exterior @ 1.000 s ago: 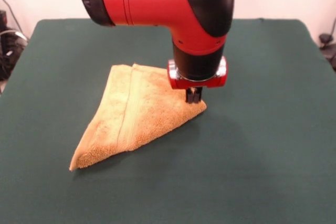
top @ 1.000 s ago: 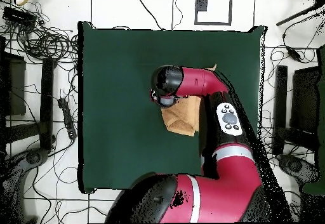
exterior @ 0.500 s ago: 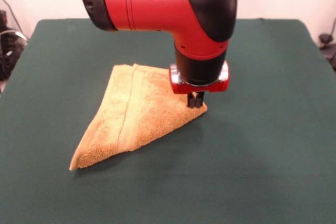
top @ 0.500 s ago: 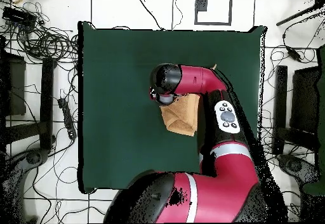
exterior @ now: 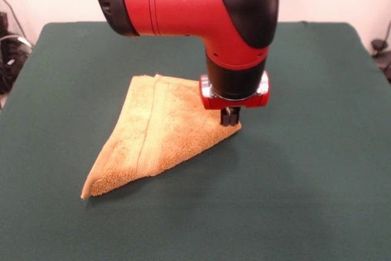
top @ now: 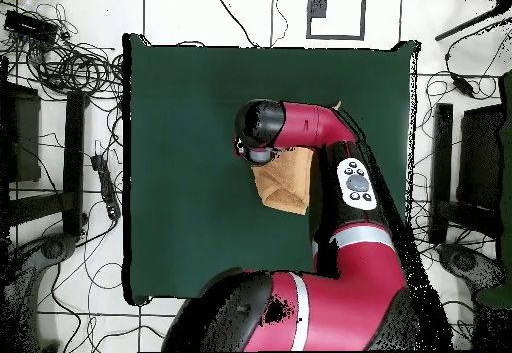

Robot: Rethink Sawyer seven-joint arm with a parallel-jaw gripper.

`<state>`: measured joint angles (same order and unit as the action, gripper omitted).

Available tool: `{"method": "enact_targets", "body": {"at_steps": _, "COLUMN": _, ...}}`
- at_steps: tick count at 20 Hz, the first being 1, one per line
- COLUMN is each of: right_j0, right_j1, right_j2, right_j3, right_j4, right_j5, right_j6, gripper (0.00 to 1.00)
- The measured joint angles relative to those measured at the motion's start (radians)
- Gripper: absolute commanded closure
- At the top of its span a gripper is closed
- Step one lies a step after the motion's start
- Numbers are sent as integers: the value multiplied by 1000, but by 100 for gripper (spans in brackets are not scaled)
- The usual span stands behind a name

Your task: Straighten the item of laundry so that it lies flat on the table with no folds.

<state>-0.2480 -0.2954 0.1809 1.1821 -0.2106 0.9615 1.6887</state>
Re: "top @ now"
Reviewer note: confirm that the black electronics box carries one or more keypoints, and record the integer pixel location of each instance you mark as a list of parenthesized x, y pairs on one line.
[(30, 27)]

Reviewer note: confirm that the black flat panel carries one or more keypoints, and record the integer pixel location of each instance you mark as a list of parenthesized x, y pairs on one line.
[(480, 157), (24, 137)]

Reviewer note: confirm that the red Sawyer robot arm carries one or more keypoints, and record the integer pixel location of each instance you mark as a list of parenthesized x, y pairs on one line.
[(352, 297)]

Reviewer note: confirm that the grey stand base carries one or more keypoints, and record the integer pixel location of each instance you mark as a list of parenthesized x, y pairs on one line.
[(52, 249), (464, 263)]

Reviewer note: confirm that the black power strip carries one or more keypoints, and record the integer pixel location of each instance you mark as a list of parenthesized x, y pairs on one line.
[(106, 185)]

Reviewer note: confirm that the black stand crossbar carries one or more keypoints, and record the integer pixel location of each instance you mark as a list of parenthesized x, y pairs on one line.
[(36, 209), (474, 217)]

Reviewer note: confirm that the black rod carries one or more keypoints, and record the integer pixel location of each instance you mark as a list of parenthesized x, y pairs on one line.
[(466, 24)]

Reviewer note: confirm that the dark green table cloth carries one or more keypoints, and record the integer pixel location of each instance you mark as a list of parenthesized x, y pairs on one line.
[(192, 89)]

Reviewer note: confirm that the black power adapter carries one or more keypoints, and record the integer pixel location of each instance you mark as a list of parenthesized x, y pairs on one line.
[(463, 86)]

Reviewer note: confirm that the tan towel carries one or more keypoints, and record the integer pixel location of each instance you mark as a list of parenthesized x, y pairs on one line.
[(284, 185)]

